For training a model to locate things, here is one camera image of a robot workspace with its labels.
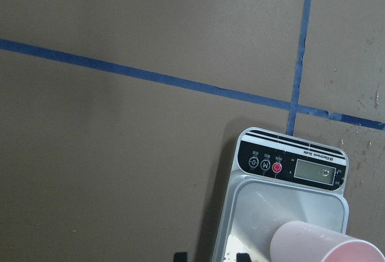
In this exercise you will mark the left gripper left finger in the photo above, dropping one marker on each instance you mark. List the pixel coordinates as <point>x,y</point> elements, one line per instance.
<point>180,257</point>

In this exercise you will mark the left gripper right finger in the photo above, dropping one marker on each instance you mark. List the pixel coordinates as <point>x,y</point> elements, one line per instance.
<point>243,257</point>

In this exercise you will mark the pink paper cup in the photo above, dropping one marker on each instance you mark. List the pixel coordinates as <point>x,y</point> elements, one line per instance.
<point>299,241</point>

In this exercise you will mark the silver digital kitchen scale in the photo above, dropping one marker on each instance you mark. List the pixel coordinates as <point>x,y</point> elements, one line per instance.
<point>275,179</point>

